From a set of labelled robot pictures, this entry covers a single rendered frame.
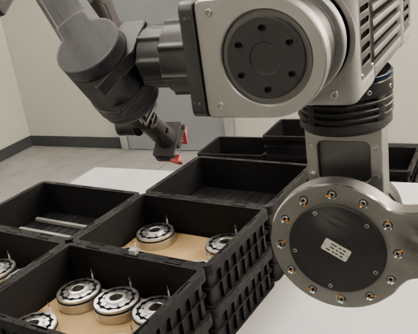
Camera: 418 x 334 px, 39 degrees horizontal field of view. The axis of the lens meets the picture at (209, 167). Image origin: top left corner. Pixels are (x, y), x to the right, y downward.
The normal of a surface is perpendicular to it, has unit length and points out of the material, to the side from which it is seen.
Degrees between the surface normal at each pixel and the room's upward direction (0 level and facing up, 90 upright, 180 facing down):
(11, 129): 90
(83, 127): 90
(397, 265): 90
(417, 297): 0
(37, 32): 90
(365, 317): 0
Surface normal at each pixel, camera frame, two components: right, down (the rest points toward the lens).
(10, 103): 0.89, 0.04
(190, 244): -0.13, -0.93
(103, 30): -0.37, -0.50
